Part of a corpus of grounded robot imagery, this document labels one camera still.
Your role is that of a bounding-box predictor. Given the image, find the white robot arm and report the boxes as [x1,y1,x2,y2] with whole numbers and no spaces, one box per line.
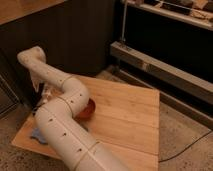
[17,46,130,171]

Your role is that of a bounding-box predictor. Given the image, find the orange ceramic bowl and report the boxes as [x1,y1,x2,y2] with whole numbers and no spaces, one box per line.
[76,99,96,120]

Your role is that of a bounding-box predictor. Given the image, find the black rectangular brush block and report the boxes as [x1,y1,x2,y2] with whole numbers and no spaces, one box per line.
[33,104,42,112]

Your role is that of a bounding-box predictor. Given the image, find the blue cloth piece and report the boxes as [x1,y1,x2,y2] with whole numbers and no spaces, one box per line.
[30,128,47,145]

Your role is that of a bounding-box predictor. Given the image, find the vertical metal pole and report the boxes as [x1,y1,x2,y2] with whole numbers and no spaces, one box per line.
[121,0,128,44]

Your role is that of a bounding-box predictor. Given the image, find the upper metal shelf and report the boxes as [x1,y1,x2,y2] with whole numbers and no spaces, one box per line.
[121,0,213,31]

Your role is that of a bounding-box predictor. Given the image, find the grey metal rail beam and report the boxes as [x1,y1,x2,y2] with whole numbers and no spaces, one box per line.
[110,42,213,105]

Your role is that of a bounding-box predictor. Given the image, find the black floor cable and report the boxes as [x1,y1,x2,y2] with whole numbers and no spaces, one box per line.
[158,129,213,164]

